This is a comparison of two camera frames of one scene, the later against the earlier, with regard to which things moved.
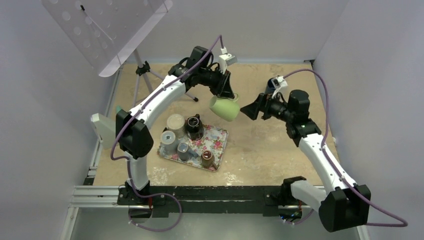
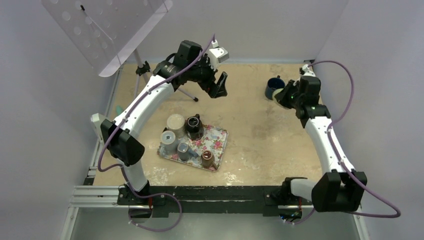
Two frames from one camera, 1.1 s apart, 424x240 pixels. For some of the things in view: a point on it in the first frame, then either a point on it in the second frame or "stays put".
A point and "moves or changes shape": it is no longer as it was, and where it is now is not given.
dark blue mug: [271, 85] stays put
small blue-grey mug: [184, 153] stays put
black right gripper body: [276, 109] -> [289, 98]
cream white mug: [175, 122] stays put
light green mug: [228, 109] moves or changes shape
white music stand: [107, 32] stays put
